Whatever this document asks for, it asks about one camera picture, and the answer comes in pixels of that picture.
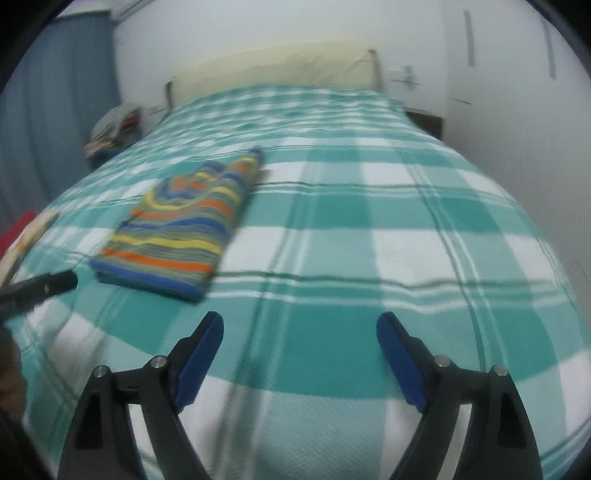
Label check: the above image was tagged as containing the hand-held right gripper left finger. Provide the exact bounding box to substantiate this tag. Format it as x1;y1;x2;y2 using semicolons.
56;311;225;480

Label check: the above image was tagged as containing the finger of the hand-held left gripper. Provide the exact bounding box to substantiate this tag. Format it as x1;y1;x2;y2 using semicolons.
0;270;78;320

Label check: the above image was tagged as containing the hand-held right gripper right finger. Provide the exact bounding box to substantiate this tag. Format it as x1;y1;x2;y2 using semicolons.
376;312;543;480

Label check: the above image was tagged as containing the striped knit garment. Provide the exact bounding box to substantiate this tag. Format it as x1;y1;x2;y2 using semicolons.
90;147;265;303

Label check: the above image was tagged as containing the person's left forearm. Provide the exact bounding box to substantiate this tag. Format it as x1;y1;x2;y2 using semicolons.
0;323;27;423

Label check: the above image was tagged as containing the pile of colourful clothes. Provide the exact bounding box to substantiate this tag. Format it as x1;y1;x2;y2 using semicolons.
84;105;144;162

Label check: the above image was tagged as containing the red and cream cloth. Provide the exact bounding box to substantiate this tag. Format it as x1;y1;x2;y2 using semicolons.
0;210;61;289

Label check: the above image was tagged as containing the green checked blanket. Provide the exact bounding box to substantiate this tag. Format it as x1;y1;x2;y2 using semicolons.
4;85;583;480

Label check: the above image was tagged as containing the blue-grey curtain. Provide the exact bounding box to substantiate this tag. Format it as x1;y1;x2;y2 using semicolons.
0;11;123;227

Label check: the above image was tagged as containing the dark wooden nightstand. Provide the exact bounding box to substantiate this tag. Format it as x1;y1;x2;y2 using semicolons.
404;107;445;140

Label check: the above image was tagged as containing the white wardrobe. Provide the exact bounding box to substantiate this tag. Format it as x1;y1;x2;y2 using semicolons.
441;0;591;259

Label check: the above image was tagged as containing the cream padded headboard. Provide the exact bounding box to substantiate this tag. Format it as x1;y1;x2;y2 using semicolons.
165;41;383;114

